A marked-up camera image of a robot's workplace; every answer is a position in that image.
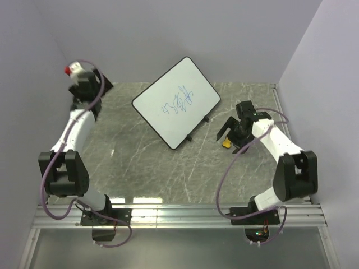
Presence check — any aluminium mounting rail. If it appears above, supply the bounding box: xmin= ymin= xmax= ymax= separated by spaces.
xmin=31 ymin=203 xmax=327 ymax=229

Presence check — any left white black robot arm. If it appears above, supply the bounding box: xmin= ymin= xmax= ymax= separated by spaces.
xmin=38 ymin=63 xmax=114 ymax=225

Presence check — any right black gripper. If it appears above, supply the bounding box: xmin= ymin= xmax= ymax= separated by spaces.
xmin=217 ymin=117 xmax=255 ymax=155

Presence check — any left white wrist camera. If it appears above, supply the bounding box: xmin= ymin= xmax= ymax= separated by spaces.
xmin=65 ymin=61 xmax=85 ymax=80

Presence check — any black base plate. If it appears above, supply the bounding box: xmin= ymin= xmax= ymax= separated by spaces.
xmin=228 ymin=207 xmax=280 ymax=226
xmin=80 ymin=208 xmax=132 ymax=226

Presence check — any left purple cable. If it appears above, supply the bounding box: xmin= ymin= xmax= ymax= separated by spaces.
xmin=40 ymin=59 xmax=132 ymax=248

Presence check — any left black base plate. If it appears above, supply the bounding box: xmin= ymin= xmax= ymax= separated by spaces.
xmin=80 ymin=208 xmax=132 ymax=226

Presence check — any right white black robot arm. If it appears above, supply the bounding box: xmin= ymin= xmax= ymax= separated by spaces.
xmin=215 ymin=112 xmax=318 ymax=224

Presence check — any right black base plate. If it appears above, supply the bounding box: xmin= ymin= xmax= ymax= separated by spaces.
xmin=228 ymin=207 xmax=280 ymax=226

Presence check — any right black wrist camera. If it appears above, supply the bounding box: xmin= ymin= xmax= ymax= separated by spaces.
xmin=236 ymin=100 xmax=272 ymax=122

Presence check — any yellow whiteboard eraser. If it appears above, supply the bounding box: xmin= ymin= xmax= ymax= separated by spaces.
xmin=222 ymin=139 xmax=231 ymax=149

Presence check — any white whiteboard with black frame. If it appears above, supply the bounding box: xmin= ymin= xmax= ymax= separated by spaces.
xmin=132 ymin=57 xmax=221 ymax=150

